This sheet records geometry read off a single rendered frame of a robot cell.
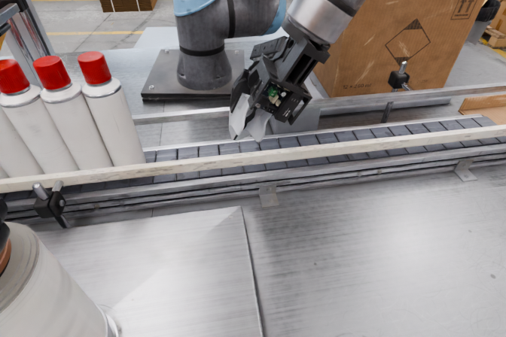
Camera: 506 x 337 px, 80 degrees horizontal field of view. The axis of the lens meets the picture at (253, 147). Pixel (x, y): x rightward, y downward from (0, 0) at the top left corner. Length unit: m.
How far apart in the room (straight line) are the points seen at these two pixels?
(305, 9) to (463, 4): 0.49
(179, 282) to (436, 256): 0.38
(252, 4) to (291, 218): 0.49
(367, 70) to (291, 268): 0.49
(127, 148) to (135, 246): 0.15
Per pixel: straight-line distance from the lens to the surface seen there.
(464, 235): 0.61
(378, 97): 0.60
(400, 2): 0.74
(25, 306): 0.27
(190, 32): 0.76
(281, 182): 0.54
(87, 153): 0.52
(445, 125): 0.74
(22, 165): 0.58
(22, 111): 0.50
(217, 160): 0.50
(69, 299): 0.31
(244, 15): 0.77
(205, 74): 0.79
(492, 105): 0.96
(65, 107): 0.48
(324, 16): 0.39
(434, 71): 0.88
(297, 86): 0.42
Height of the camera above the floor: 1.25
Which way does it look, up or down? 41 degrees down
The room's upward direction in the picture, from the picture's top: straight up
